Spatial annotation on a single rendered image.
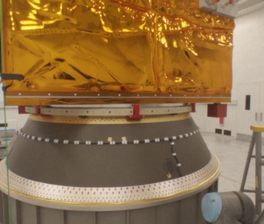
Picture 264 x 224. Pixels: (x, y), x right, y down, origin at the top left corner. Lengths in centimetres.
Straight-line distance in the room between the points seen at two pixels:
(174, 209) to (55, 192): 77
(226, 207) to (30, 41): 127
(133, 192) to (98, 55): 89
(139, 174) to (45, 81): 81
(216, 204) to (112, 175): 64
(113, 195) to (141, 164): 26
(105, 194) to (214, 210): 63
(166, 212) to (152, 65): 103
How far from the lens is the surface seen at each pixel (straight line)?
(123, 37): 144
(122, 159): 132
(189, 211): 159
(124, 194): 129
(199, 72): 182
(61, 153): 143
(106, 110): 136
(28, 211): 159
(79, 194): 132
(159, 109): 148
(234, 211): 102
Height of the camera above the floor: 178
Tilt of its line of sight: 4 degrees down
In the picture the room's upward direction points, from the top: straight up
